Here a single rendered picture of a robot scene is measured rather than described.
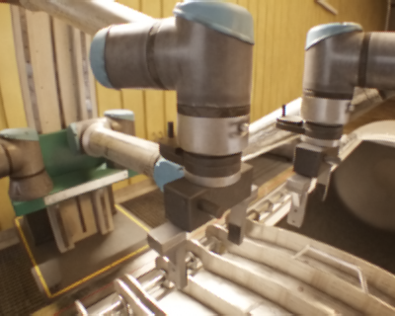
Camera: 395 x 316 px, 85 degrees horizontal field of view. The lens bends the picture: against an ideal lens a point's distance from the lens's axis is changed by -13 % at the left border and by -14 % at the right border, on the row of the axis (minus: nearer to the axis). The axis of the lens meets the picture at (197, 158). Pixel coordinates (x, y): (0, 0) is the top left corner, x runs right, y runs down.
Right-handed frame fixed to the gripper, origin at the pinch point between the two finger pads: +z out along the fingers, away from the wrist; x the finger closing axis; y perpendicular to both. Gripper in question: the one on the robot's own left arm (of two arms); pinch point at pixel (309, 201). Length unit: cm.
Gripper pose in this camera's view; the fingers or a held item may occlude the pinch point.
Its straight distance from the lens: 55.7
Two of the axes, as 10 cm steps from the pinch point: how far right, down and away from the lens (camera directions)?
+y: 7.1, 2.5, -6.6
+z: 0.0, 9.4, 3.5
